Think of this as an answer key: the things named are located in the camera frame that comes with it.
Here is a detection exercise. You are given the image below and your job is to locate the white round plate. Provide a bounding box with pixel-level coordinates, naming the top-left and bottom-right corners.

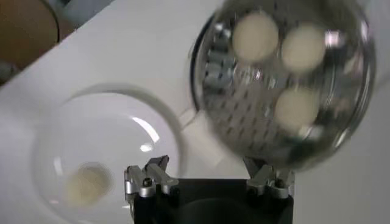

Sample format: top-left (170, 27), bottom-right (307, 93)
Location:
top-left (30, 83), bottom-right (186, 224)

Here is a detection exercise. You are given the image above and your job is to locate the perforated steel steamer basket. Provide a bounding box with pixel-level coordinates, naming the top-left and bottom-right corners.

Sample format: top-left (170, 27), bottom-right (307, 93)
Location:
top-left (190, 0), bottom-right (377, 171)

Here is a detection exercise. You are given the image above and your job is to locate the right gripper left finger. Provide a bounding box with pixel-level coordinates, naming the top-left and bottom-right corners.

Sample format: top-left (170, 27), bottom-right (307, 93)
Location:
top-left (123, 154), bottom-right (180, 201)

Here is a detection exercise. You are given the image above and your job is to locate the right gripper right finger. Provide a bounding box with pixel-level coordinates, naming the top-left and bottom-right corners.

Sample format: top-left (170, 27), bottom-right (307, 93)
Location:
top-left (242, 156), bottom-right (296, 200)

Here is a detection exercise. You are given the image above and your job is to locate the white steamed baozi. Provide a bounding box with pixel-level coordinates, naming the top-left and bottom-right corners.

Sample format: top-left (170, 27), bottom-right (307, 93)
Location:
top-left (232, 12), bottom-right (280, 63)
top-left (280, 24), bottom-right (327, 74)
top-left (274, 86), bottom-right (321, 131)
top-left (63, 163), bottom-right (113, 208)

